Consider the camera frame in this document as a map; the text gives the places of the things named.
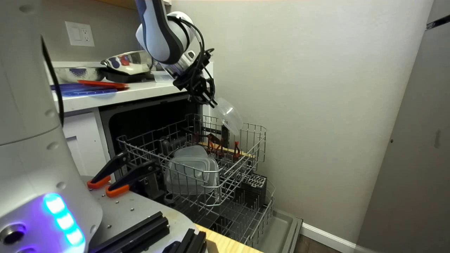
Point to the black aluminium extrusion bar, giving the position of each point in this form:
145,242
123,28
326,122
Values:
135,233
190,241

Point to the robot mounting table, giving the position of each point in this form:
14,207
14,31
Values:
127,208

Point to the clear plastic lunchbox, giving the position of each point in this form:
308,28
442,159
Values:
228,115

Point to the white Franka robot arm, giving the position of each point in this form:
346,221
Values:
28,141

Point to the light blue rectangular lid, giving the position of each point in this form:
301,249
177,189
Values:
75,90

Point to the dishwasher with open door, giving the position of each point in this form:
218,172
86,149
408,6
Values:
141,117

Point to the large translucent plastic container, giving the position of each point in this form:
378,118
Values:
191,170

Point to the grey cutlery basket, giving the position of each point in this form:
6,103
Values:
255,190

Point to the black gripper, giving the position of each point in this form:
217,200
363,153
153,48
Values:
191,75

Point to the red square container lid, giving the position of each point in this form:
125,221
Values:
103,85

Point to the shiny steel mixing bowl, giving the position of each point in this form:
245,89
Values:
128,61

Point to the white wall outlet plate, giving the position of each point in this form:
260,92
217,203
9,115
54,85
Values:
79,34

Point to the black dish under bowl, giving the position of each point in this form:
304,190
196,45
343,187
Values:
134,76

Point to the white base cabinet door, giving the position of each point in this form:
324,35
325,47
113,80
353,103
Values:
86,145

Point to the orange and black clamp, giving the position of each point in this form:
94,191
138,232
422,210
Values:
128,183
106,173

